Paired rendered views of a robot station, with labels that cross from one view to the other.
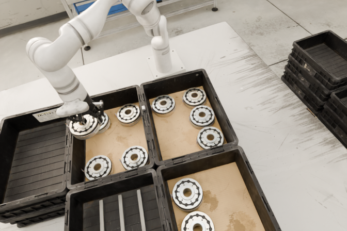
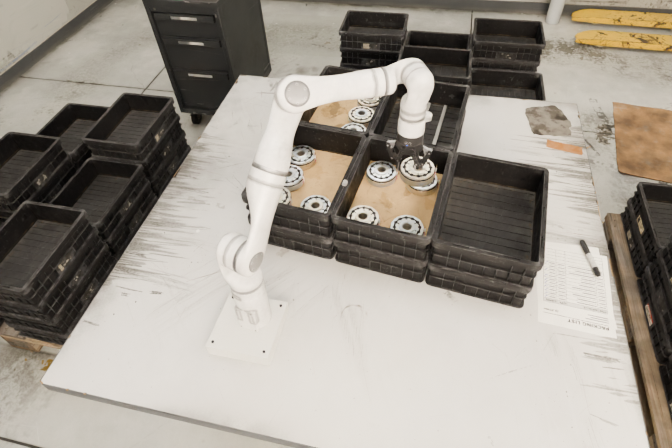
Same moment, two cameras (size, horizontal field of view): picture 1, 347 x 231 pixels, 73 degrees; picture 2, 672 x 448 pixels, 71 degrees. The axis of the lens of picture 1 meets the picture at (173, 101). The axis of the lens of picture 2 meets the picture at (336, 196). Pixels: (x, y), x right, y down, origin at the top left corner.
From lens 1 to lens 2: 1.67 m
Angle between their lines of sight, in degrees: 80
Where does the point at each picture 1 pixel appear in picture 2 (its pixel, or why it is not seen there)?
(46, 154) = (483, 230)
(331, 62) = (27, 257)
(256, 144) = not seen: hidden behind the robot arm
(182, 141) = (326, 172)
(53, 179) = (476, 200)
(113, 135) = (393, 212)
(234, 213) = (329, 117)
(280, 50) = not seen: outside the picture
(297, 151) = (232, 154)
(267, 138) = (241, 173)
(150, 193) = not seen: hidden behind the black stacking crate
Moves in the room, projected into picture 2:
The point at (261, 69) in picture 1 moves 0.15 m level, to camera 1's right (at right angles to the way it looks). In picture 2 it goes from (146, 240) to (113, 228)
